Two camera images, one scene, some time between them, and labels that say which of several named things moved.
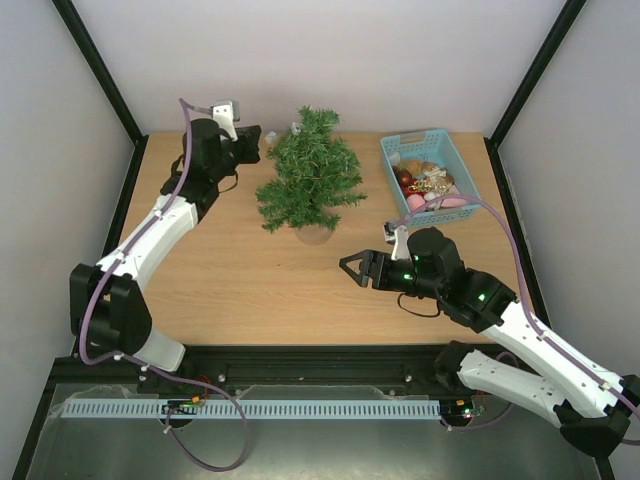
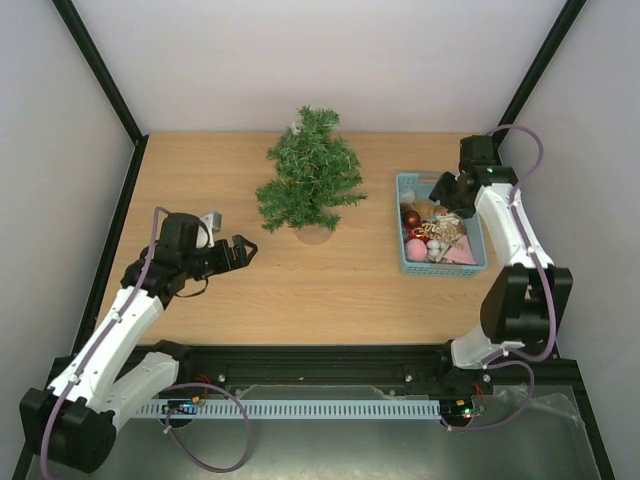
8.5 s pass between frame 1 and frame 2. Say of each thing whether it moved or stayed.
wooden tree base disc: stayed
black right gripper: moved
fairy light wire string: moved
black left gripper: moved
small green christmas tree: stayed
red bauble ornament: moved
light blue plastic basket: moved
